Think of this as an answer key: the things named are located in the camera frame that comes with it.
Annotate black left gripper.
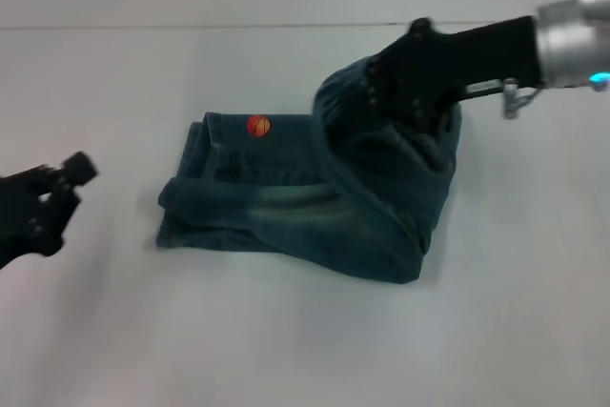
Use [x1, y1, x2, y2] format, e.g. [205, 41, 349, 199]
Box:
[0, 151, 100, 271]

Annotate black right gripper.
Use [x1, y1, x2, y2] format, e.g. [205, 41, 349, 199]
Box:
[365, 15, 545, 137]

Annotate blue denim shorts basketball print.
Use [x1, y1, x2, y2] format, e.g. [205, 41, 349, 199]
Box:
[153, 55, 466, 287]

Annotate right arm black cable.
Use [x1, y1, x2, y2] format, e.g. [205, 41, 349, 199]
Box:
[500, 76, 545, 119]

